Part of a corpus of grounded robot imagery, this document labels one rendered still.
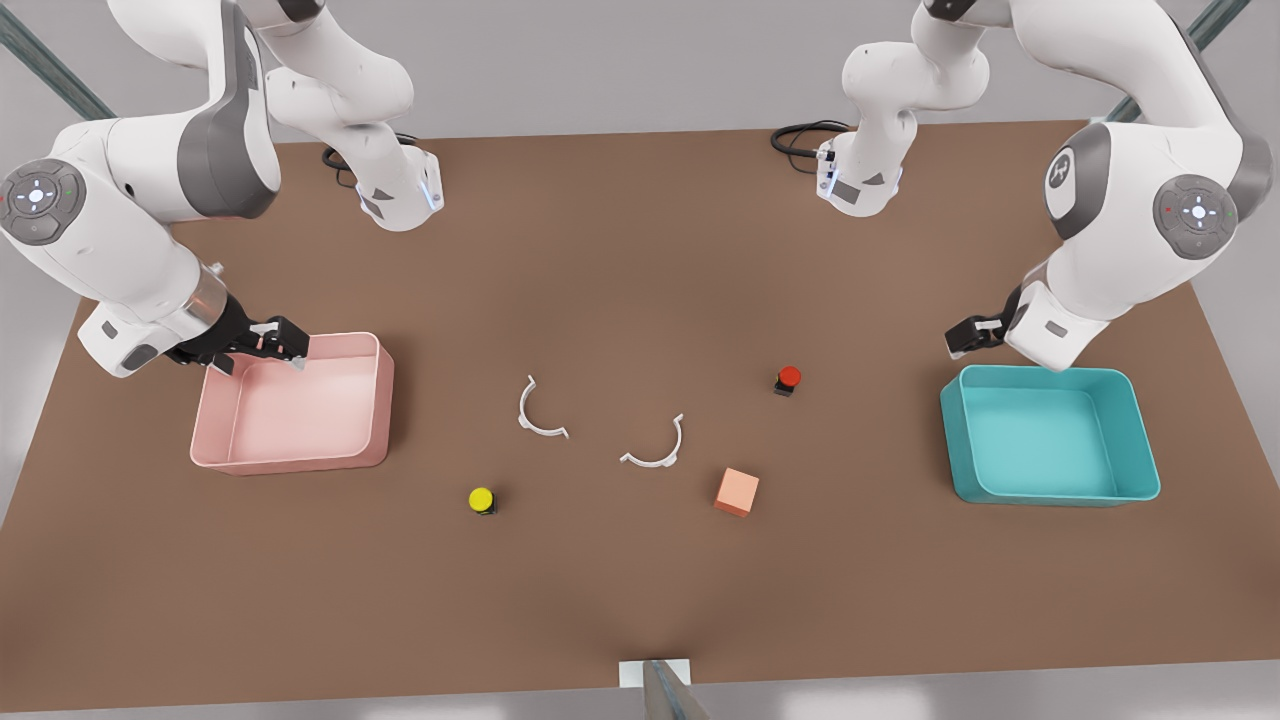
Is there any orange cube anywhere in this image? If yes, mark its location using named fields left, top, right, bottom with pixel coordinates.
left=712, top=466, right=761, bottom=519

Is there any blue storage box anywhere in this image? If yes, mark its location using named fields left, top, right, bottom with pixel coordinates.
left=939, top=364, right=1163, bottom=508

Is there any pink storage box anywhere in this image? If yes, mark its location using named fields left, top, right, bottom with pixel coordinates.
left=189, top=332, right=396, bottom=476

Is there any white curved clip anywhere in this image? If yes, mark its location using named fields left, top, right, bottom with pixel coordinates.
left=517, top=374, right=571, bottom=441
left=618, top=412, right=686, bottom=470

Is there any black cable loop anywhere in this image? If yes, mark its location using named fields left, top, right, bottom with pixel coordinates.
left=320, top=132, right=422, bottom=192
left=769, top=119, right=852, bottom=177

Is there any silver post foot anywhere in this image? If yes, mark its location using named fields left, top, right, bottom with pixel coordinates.
left=618, top=658, right=693, bottom=690

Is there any silver frame post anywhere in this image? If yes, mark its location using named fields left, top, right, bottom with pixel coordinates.
left=640, top=659, right=713, bottom=720
left=1103, top=0, right=1253, bottom=124
left=0, top=14, right=118, bottom=122

